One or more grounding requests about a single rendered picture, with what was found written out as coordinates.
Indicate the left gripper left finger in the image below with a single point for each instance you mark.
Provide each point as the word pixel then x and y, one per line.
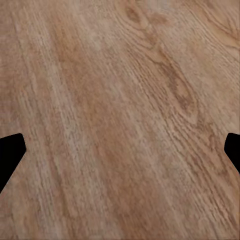
pixel 12 149

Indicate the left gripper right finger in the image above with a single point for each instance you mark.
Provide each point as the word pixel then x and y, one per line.
pixel 232 149

